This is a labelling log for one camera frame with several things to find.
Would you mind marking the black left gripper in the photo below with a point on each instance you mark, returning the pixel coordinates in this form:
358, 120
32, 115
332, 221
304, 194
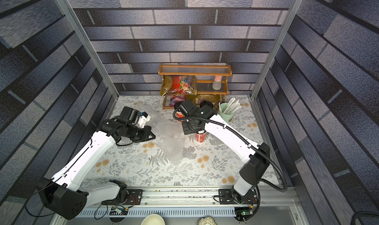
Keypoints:
148, 129

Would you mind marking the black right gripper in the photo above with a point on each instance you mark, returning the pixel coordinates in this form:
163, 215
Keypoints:
189, 127

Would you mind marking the translucent plastic carrier bag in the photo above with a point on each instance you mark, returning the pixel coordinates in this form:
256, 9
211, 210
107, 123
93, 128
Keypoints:
169, 135

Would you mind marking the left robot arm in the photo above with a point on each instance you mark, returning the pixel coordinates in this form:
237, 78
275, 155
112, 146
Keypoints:
63, 193

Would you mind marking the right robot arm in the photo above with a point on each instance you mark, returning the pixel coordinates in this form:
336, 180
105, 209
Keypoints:
254, 156

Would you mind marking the red milk tea cup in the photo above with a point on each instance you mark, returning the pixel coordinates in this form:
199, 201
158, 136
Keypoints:
201, 136

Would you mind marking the pink snack packet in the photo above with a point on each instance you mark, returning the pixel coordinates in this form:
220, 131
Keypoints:
176, 98

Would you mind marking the green plastic straw cup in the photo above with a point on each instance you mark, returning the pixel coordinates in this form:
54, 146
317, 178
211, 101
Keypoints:
226, 117

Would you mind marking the red snack bag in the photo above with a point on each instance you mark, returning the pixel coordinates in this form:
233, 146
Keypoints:
185, 84

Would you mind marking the wooden shelf rack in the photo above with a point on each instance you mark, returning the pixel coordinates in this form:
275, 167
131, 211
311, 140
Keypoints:
204, 76

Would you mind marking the pink capped white bottle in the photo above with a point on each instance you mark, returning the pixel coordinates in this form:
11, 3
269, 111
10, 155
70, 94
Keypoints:
217, 83

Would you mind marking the gold snack bag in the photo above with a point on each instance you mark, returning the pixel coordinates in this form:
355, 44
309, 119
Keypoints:
167, 83

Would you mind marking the white round bowl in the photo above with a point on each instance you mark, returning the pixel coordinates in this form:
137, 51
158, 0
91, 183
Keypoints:
153, 219

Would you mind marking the patterned round object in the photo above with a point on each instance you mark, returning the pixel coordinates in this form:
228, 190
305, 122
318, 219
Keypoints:
207, 221

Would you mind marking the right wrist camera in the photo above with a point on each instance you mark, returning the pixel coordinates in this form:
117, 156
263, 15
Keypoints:
186, 109

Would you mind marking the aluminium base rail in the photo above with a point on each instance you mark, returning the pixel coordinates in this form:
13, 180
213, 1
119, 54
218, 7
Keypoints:
176, 202

